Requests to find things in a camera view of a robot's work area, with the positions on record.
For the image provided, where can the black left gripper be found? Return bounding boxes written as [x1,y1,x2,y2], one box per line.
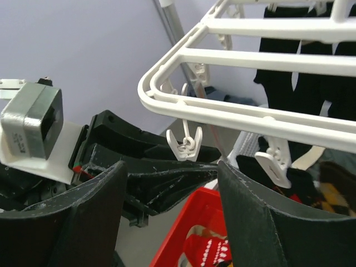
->
[0,110,223,267]

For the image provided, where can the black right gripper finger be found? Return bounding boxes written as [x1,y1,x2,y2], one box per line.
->
[218,161,355,266]

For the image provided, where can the white clip hanger frame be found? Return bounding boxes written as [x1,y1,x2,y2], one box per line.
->
[137,0,356,189]

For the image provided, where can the black red argyle sock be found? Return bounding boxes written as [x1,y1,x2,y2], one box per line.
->
[177,225,233,267]

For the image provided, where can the brown yellow argyle sock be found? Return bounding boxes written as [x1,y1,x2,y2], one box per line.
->
[318,161,355,217]

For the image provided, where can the red plastic bin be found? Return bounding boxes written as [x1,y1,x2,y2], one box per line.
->
[150,187,227,266]

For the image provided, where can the white clothes peg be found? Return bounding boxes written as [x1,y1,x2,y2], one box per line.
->
[166,119,203,162]

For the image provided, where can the white plastic laundry basket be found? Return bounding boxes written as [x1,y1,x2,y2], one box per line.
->
[227,131,267,169]

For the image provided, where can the blue crumpled cloth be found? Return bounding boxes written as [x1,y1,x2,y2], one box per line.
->
[205,86,257,106]

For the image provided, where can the black sock white stripes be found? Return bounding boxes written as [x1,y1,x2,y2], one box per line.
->
[253,5,356,122]

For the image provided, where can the white metal drying rack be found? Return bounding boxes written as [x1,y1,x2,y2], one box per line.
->
[151,0,226,162]

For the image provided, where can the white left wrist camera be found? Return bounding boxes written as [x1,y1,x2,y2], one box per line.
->
[1,79,82,185]

